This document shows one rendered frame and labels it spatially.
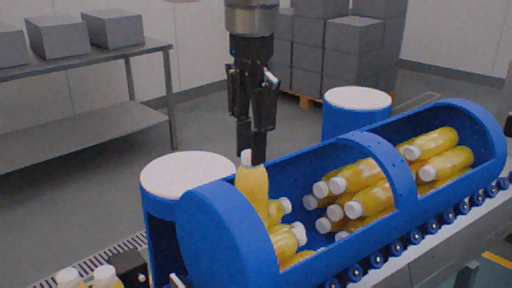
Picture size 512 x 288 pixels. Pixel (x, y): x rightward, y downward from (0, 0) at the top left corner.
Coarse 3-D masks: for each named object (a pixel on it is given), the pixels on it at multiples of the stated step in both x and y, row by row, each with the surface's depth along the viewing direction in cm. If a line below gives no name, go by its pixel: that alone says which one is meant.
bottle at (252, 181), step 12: (240, 168) 83; (252, 168) 82; (264, 168) 84; (240, 180) 83; (252, 180) 82; (264, 180) 83; (252, 192) 83; (264, 192) 84; (252, 204) 84; (264, 204) 85; (264, 216) 86
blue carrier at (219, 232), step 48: (336, 144) 116; (384, 144) 101; (480, 144) 126; (192, 192) 84; (240, 192) 82; (288, 192) 114; (432, 192) 103; (192, 240) 90; (240, 240) 75; (384, 240) 97
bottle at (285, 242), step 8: (272, 232) 88; (280, 232) 88; (288, 232) 89; (272, 240) 86; (280, 240) 86; (288, 240) 87; (296, 240) 89; (280, 248) 85; (288, 248) 86; (296, 248) 89; (280, 256) 85; (288, 256) 87; (280, 264) 87
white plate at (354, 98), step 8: (336, 88) 198; (344, 88) 198; (352, 88) 198; (360, 88) 198; (368, 88) 198; (328, 96) 188; (336, 96) 188; (344, 96) 188; (352, 96) 188; (360, 96) 188; (368, 96) 188; (376, 96) 188; (384, 96) 188; (336, 104) 180; (344, 104) 180; (352, 104) 180; (360, 104) 180; (368, 104) 179; (376, 104) 179; (384, 104) 179
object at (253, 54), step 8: (232, 40) 71; (240, 40) 70; (248, 40) 70; (256, 40) 70; (264, 40) 70; (272, 40) 72; (232, 48) 72; (240, 48) 71; (248, 48) 70; (256, 48) 70; (264, 48) 71; (272, 48) 73; (232, 56) 73; (240, 56) 71; (248, 56) 71; (256, 56) 71; (264, 56) 71; (240, 64) 76; (248, 64) 74; (256, 64) 72; (264, 64) 72; (256, 72) 73; (264, 72) 72; (256, 80) 73; (264, 80) 74; (256, 88) 75
